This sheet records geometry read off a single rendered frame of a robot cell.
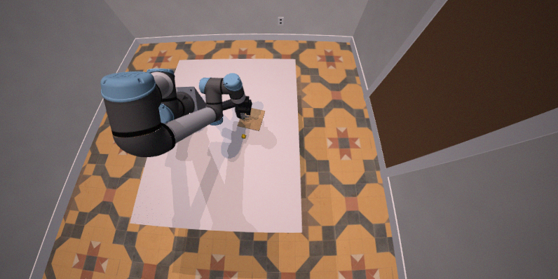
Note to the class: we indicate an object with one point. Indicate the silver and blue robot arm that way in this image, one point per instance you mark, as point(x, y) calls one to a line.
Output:
point(138, 105)

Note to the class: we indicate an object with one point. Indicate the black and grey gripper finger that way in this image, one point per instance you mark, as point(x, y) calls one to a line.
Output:
point(241, 115)

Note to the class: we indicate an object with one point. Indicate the tan mat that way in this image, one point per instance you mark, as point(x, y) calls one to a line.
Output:
point(254, 121)

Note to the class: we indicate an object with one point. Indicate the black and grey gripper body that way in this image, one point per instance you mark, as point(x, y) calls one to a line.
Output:
point(244, 107)

